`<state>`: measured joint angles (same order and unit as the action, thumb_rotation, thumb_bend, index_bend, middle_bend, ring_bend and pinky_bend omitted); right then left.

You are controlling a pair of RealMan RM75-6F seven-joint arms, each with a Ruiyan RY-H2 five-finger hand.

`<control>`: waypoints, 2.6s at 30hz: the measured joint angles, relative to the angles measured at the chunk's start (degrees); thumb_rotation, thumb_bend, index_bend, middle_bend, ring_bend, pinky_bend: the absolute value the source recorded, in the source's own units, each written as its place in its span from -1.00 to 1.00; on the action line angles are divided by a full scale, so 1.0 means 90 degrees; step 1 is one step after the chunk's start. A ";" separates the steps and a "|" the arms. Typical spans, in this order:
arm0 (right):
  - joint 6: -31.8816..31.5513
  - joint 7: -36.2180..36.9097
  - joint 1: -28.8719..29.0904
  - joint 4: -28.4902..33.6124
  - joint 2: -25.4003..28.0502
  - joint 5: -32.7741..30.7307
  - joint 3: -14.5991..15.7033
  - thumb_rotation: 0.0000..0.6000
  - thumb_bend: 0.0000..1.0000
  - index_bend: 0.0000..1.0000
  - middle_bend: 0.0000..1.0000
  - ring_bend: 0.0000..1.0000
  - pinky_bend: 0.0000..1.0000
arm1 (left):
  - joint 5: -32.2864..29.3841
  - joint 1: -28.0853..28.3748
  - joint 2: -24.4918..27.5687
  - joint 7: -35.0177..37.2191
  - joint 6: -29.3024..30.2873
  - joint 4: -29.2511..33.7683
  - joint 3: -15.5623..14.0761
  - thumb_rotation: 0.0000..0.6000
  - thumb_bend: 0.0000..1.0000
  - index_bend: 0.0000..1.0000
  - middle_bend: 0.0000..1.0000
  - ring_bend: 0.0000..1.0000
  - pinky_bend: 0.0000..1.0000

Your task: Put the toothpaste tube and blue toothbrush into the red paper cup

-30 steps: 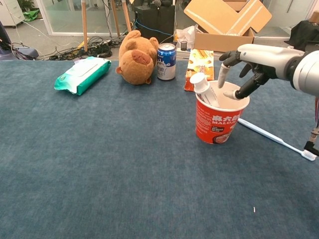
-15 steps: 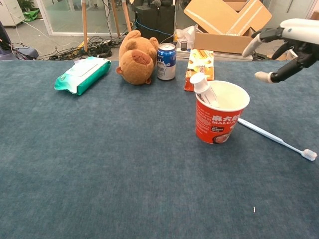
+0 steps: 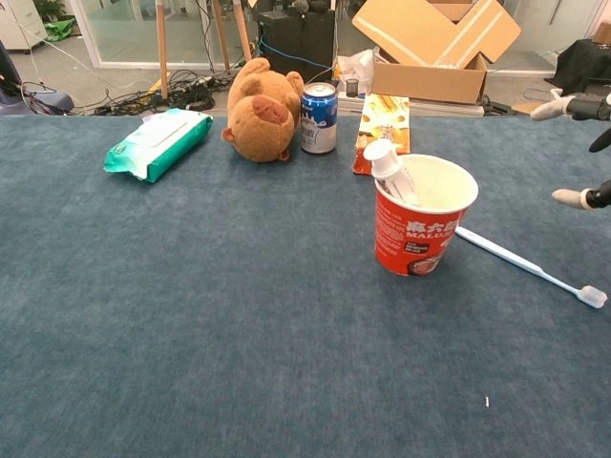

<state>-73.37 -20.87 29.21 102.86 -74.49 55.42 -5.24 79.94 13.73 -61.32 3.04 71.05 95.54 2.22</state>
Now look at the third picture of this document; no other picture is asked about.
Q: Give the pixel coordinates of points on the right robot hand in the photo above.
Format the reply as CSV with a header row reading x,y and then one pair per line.
x,y
587,107

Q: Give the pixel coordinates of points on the light blue toothbrush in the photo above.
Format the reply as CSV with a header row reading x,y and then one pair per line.
x,y
506,257

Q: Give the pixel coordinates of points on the white toothpaste tube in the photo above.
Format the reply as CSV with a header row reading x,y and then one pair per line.
x,y
384,160

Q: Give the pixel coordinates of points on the red paper noodle cup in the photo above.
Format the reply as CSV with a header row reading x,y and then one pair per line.
x,y
415,238

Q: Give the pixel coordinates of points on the open cardboard box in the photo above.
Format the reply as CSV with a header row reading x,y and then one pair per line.
x,y
429,81

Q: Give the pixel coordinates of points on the orange biscuit box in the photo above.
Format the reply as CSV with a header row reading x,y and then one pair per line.
x,y
384,124

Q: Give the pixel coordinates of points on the black cloth cover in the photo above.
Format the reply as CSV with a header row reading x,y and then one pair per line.
x,y
584,67

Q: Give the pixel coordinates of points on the black stand base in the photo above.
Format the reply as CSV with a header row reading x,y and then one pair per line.
x,y
496,107

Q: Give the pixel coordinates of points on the aluminium profile rails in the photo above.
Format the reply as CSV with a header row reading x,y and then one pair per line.
x,y
444,109

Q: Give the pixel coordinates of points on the white plastic bag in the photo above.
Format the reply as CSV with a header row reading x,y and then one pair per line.
x,y
355,64

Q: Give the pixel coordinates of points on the black mesh pen cup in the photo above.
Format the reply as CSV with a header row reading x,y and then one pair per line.
x,y
352,88

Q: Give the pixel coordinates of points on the blue white drink can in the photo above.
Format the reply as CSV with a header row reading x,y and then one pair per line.
x,y
319,114

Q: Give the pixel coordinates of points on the black cabinet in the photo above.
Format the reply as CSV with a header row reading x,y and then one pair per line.
x,y
296,38

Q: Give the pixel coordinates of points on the brown plush capybara toy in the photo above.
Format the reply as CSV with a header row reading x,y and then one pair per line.
x,y
258,114

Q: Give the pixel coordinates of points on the wooden easel leg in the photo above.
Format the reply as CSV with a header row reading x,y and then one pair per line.
x,y
242,28
221,33
162,47

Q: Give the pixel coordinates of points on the blue table cloth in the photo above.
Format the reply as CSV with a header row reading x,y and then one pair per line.
x,y
286,358

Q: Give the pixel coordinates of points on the green wet wipes pack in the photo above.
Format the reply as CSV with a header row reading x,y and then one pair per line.
x,y
157,143

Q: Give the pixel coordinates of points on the green bag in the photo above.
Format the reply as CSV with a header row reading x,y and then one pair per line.
x,y
59,29

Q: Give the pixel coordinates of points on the dark blue seat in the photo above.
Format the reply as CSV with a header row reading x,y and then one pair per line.
x,y
52,101

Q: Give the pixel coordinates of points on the green potted plant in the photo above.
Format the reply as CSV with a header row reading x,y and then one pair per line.
x,y
50,9

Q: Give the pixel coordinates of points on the white cabinet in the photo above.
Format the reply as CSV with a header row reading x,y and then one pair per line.
x,y
19,24

